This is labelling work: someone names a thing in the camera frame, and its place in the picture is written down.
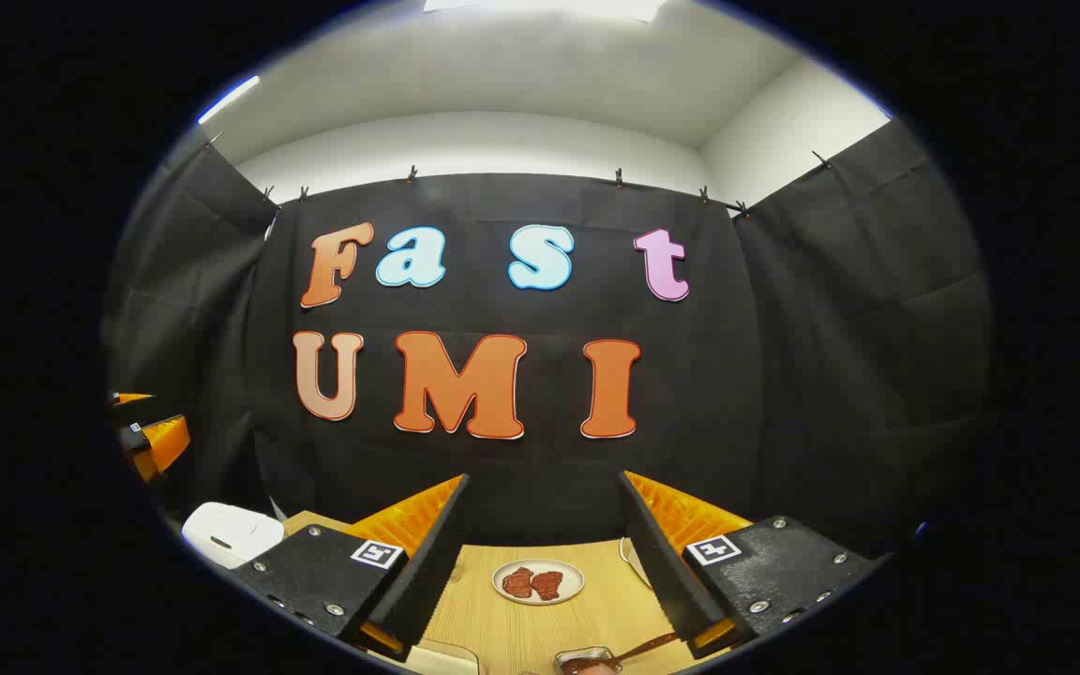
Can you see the black backdrop cloth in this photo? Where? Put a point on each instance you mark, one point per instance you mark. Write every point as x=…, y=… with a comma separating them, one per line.
x=521, y=469

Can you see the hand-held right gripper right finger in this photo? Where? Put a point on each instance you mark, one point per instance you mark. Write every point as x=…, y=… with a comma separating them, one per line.
x=667, y=572

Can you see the brown wooden spoon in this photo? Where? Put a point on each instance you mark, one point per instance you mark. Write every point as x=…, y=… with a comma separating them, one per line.
x=643, y=647

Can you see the ceiling light panel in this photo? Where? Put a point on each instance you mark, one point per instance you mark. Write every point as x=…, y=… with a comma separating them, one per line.
x=540, y=6

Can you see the white rice cooker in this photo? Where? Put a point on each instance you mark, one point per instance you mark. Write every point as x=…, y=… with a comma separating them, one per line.
x=226, y=534

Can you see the red meat piece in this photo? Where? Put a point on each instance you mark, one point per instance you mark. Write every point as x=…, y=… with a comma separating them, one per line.
x=517, y=583
x=547, y=585

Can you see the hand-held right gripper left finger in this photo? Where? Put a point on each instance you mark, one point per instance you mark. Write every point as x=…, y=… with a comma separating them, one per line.
x=427, y=572

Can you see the white round plate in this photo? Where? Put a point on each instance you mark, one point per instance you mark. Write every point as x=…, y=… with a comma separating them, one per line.
x=573, y=583

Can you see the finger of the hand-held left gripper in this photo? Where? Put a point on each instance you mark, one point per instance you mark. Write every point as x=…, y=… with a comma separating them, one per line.
x=160, y=445
x=127, y=398

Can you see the row of small cloth clips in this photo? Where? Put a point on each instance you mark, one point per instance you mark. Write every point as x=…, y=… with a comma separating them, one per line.
x=619, y=176

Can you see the clear rice container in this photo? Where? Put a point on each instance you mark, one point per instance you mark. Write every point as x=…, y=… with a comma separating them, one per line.
x=442, y=659

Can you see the ceiling light strip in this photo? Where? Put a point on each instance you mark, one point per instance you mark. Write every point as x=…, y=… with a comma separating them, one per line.
x=226, y=99

